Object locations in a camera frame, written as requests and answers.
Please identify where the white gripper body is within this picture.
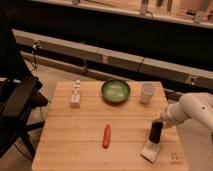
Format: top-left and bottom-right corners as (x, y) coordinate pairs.
(158, 107), (175, 129)

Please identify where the black eraser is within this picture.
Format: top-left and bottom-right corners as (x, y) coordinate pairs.
(149, 121), (163, 144)

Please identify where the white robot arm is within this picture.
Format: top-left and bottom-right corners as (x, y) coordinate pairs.
(159, 93), (213, 135)

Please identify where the white sponge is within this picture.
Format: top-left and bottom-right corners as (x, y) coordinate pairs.
(140, 140), (160, 163)

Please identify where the white plastic cup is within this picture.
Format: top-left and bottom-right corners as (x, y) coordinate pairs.
(141, 83), (156, 104)

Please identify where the green bowl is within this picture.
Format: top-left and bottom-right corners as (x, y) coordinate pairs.
(101, 79), (131, 103)

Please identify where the white toy figure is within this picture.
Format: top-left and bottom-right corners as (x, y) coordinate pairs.
(70, 80), (81, 108)

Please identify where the black chair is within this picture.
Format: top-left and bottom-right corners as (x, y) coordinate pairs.
(0, 75), (51, 160)

